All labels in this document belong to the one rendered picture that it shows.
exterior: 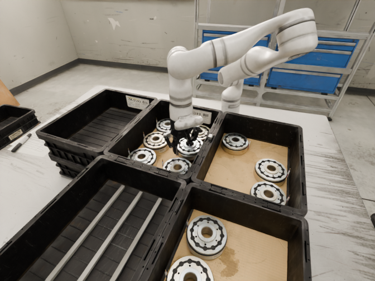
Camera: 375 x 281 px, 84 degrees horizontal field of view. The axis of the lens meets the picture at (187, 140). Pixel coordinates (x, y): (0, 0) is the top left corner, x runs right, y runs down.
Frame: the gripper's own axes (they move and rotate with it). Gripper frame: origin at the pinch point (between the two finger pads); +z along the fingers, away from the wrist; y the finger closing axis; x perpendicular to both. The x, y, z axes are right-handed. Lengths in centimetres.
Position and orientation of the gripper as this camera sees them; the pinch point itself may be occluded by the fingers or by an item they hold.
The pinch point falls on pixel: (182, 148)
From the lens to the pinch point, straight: 76.3
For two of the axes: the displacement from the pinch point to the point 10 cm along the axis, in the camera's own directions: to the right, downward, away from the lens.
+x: 4.1, 5.8, -7.1
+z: 0.0, 7.8, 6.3
